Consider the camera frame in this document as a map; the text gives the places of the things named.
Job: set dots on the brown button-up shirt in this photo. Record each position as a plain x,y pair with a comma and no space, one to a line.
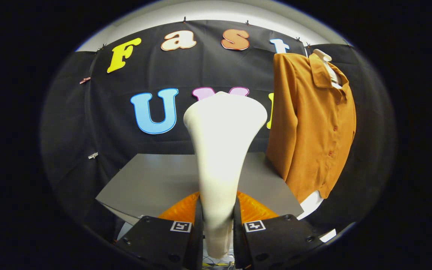
309,131

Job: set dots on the pink clip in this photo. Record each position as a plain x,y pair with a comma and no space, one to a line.
85,80

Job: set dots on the grey cabinet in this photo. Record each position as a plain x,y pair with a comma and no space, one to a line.
152,180

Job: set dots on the black backdrop cloth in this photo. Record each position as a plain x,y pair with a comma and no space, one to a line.
107,112

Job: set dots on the white mannequin torso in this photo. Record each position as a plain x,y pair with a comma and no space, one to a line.
328,63

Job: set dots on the row of black clips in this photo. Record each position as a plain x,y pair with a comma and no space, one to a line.
184,19

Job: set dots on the white clip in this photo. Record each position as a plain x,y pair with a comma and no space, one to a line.
93,155

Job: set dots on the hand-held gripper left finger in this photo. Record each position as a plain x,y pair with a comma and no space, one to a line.
199,232

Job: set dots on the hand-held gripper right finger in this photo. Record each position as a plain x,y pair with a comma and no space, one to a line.
237,232

